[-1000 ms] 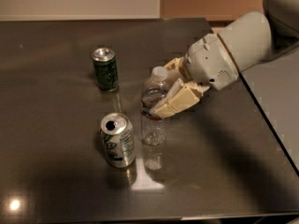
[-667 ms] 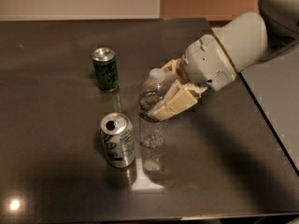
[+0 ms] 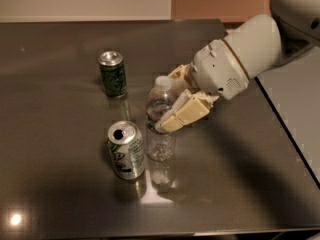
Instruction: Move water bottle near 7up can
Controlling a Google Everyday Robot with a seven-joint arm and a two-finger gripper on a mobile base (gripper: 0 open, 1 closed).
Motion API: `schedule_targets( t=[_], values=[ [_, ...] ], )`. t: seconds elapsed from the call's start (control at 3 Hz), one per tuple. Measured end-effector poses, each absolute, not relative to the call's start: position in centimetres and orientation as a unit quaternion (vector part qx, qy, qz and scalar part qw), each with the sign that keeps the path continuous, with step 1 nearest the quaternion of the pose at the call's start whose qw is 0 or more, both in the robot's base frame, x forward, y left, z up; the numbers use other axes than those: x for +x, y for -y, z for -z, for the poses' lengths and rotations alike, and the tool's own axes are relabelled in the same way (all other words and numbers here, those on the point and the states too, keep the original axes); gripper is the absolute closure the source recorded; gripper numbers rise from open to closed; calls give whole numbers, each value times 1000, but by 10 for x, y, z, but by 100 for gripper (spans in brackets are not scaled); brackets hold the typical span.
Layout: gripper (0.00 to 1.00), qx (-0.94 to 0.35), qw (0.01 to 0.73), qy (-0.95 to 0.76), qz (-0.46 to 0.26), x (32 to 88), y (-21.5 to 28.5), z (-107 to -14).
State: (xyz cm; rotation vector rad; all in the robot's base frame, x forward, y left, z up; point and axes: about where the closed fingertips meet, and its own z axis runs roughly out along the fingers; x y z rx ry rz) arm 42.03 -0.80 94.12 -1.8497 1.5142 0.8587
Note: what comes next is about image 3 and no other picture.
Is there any clear plastic water bottle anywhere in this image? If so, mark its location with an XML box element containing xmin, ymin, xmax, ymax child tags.
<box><xmin>146</xmin><ymin>76</ymin><xmax>176</xmax><ymax>162</ymax></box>

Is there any silver 7up can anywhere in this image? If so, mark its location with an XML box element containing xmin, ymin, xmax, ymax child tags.
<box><xmin>107</xmin><ymin>121</ymin><xmax>144</xmax><ymax>180</ymax></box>

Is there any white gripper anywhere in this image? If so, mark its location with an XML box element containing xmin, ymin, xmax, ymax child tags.
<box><xmin>155</xmin><ymin>40</ymin><xmax>249</xmax><ymax>133</ymax></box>

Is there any grey side table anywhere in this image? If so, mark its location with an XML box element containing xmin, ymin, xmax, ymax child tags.
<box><xmin>258</xmin><ymin>47</ymin><xmax>320</xmax><ymax>183</ymax></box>

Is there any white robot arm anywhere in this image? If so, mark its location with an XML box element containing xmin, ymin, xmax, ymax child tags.
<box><xmin>155</xmin><ymin>0</ymin><xmax>320</xmax><ymax>133</ymax></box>

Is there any dark green soda can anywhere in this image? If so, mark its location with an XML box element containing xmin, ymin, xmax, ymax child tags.
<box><xmin>98</xmin><ymin>51</ymin><xmax>127</xmax><ymax>97</ymax></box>

